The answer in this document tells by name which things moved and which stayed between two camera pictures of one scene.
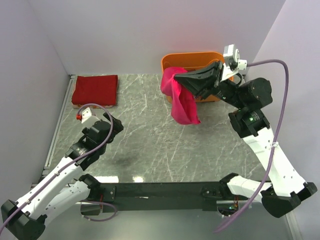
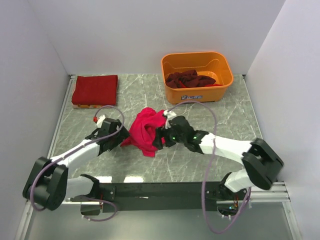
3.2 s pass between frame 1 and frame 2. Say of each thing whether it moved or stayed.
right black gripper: moved
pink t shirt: moved
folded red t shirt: stayed
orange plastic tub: stayed
